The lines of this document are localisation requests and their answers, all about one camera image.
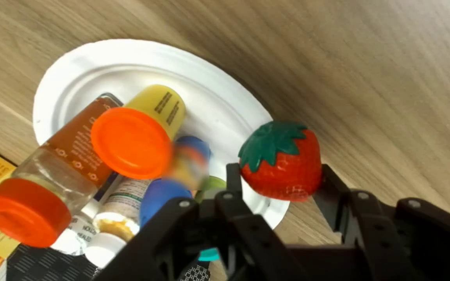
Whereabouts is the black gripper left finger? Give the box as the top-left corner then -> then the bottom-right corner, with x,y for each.
93,162 -> 309,281

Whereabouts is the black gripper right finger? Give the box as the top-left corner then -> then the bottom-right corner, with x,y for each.
310,163 -> 450,281

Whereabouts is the orange red ball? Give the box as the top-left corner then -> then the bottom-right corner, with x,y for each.
237,120 -> 323,202

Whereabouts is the blue toy bottle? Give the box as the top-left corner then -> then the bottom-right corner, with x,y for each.
137,134 -> 212,227

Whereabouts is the white bottle green label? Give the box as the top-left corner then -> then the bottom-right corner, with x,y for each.
92,174 -> 151,243

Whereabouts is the yellow tub orange lid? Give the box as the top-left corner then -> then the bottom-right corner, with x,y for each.
89,84 -> 187,181

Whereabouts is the spice bottle orange lid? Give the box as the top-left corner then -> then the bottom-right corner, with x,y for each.
0,92 -> 124,249

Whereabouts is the white paper plate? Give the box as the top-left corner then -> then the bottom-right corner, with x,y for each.
31,37 -> 290,231

